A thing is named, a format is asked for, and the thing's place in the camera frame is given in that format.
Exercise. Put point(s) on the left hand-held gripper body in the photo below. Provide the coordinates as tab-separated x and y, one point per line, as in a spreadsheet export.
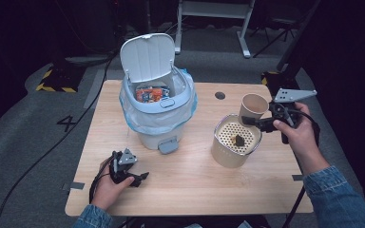
123	167

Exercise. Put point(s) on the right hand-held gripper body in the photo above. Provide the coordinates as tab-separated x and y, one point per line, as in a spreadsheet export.
293	95

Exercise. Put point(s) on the brown paper cup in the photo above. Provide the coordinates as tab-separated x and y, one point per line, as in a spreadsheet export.
253	104

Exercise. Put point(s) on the beige bucket with perforated strainer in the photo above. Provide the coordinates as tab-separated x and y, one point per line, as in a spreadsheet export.
228	156

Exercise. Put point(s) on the blue snack packet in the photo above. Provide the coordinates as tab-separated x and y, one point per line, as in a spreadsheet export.
166	91

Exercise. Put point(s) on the white pedal trash bin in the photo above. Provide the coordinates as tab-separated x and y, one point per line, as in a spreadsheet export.
149	57

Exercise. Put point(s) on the person's left hand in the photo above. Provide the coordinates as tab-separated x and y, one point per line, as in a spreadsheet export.
106	191

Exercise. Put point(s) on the person's right hand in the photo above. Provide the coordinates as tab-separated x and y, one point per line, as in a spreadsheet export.
304	136

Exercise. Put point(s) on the black yellow striped stand base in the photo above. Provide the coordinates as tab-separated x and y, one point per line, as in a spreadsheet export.
278	81
63	77

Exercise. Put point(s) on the dark tea residue lump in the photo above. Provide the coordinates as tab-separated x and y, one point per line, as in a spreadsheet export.
239	140

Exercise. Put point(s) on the dark round table grommet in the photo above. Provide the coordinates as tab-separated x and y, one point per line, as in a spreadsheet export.
220	95

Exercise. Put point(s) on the grey tape piece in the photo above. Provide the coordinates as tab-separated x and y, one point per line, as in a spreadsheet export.
76	186
297	177

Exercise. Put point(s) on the white plastic bin liner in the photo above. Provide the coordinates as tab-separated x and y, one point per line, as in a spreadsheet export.
152	122

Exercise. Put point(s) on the black stand pole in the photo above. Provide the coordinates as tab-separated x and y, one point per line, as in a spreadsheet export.
299	34

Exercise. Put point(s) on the black tripod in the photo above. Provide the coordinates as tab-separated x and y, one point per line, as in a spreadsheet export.
275	35

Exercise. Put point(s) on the orange snack packet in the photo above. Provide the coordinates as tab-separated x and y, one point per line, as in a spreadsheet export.
149	94

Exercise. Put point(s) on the white desk frame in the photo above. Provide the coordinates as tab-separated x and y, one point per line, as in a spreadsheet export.
215	9

